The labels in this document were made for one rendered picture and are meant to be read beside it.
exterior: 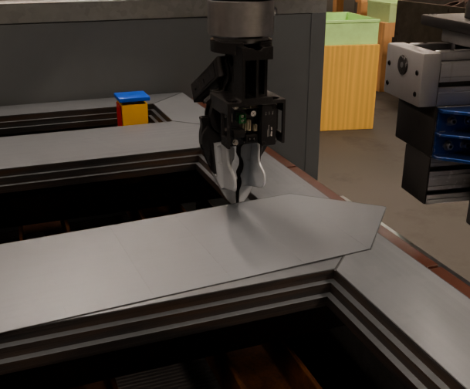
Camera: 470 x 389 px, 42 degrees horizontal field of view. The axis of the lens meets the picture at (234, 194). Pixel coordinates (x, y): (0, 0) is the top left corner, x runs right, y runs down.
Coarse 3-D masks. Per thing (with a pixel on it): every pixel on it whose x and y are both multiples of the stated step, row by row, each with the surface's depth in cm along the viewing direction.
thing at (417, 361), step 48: (0, 192) 91; (240, 288) 59; (288, 288) 61; (336, 288) 61; (0, 336) 52; (48, 336) 54; (96, 336) 55; (144, 336) 56; (384, 336) 54; (432, 384) 48
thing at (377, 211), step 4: (356, 204) 78; (360, 204) 78; (364, 204) 78; (368, 204) 78; (364, 208) 77; (368, 208) 77; (372, 208) 77; (376, 208) 77; (380, 208) 77; (384, 208) 77; (372, 212) 76; (376, 212) 76; (380, 212) 76; (384, 212) 76; (376, 216) 75; (380, 216) 75
